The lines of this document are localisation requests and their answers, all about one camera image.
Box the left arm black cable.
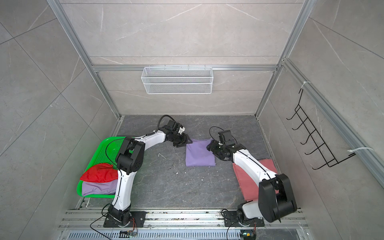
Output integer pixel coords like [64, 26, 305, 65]
[156, 114, 176, 133]

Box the lilac t-shirt in basket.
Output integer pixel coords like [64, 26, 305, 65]
[81, 180, 118, 197]

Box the aluminium rail base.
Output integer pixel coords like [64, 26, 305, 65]
[58, 209, 313, 240]

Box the purple SHINE t-shirt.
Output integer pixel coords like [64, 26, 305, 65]
[186, 139, 216, 167]

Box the green plastic basket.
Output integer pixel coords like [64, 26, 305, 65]
[77, 137, 125, 199]

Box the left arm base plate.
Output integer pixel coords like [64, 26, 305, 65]
[103, 211, 147, 228]

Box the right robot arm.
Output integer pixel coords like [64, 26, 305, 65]
[207, 130, 298, 223]

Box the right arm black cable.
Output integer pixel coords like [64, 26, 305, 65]
[208, 125, 224, 142]

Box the black wire hook rack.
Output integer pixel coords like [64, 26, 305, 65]
[286, 89, 356, 171]

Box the folded pink t-shirt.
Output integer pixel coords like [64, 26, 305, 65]
[233, 159, 277, 202]

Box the red t-shirt in basket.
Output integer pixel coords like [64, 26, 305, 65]
[80, 163, 119, 183]

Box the white wire mesh shelf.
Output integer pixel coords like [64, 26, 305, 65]
[141, 67, 214, 95]

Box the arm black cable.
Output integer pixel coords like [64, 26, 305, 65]
[208, 125, 224, 142]
[156, 114, 176, 133]

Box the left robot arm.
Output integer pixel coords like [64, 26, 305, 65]
[108, 118, 192, 226]

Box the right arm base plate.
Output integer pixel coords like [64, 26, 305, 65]
[221, 209, 265, 228]

